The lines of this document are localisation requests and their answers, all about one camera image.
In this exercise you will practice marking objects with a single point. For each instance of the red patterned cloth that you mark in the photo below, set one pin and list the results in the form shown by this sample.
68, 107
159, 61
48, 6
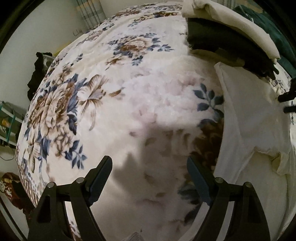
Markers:
12, 188

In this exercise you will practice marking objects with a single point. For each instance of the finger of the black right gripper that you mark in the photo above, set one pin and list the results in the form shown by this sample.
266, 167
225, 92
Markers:
290, 109
291, 94

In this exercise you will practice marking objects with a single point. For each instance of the beige folded garment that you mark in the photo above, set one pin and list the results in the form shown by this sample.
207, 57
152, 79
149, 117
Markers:
216, 12

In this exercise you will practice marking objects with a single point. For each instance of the green striped curtain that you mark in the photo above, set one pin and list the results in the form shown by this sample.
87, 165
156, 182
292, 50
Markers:
91, 12

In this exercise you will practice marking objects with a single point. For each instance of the black folded garment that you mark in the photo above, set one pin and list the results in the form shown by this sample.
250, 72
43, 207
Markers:
223, 43

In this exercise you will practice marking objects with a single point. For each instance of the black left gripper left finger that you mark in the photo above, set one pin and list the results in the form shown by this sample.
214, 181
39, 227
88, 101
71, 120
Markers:
50, 220

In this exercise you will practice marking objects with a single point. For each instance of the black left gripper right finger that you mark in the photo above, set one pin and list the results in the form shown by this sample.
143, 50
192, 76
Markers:
236, 208

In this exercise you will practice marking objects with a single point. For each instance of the dark green plush blanket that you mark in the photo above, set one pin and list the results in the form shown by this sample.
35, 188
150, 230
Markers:
287, 54

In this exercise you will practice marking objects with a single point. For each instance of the white small garment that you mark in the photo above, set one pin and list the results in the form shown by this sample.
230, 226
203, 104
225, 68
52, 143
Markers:
242, 135

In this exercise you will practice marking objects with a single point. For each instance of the green metal shelf rack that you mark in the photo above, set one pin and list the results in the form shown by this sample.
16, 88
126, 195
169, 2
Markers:
11, 122

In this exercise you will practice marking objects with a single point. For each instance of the floral plush bed blanket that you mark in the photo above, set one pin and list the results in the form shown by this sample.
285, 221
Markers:
116, 92

